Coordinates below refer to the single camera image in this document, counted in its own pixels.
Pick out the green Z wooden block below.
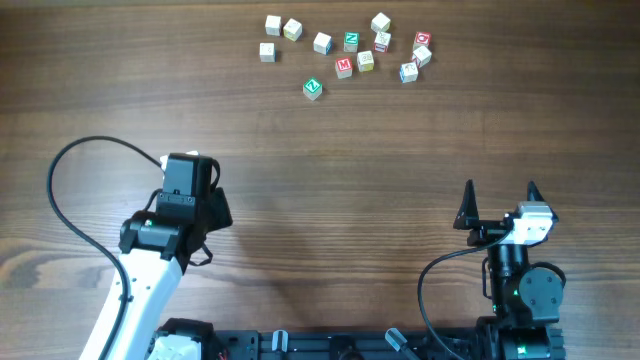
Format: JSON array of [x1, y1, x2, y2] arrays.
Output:
[[303, 77, 323, 101]]

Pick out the yellow K wooden block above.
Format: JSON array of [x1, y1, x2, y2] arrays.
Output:
[[357, 51, 375, 72]]

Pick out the red M wooden block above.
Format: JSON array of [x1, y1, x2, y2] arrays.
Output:
[[335, 57, 353, 79]]

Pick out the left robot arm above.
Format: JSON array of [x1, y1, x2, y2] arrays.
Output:
[[81, 152, 233, 359]]

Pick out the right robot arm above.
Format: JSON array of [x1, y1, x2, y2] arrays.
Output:
[[453, 180, 566, 359]]

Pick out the blue sided wooden block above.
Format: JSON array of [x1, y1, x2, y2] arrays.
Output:
[[399, 62, 419, 83]]

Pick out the red sided wooden block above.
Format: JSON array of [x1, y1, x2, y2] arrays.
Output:
[[411, 46, 432, 68]]

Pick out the wooden block left lower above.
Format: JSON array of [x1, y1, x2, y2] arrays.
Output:
[[259, 43, 276, 62]]

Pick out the red O wooden block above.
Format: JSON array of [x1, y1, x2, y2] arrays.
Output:
[[413, 32, 432, 50]]

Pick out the plain wooden block far left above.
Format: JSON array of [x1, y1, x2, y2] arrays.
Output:
[[265, 15, 281, 37]]

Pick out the plain wooden block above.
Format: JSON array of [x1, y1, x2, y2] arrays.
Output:
[[265, 15, 281, 37], [371, 12, 391, 33]]

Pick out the red edged picture block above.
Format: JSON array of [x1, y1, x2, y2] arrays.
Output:
[[374, 31, 391, 53]]

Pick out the yellow edged wooden block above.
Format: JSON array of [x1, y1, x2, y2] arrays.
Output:
[[283, 18, 303, 42]]

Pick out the blue edged wooden block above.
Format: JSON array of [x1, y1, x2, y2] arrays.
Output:
[[313, 32, 332, 55]]

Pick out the green N wooden block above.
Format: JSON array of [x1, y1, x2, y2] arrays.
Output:
[[343, 32, 359, 53]]

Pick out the plain wooden block top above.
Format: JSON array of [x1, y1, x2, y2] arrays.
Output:
[[371, 12, 391, 33]]

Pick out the black right camera cable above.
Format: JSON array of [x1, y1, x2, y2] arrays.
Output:
[[417, 227, 516, 360]]

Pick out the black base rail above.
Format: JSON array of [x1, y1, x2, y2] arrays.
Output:
[[199, 327, 567, 360]]

